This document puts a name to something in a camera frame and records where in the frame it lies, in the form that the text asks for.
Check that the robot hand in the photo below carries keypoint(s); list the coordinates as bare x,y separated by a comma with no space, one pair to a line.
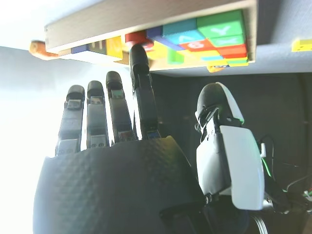
109,190

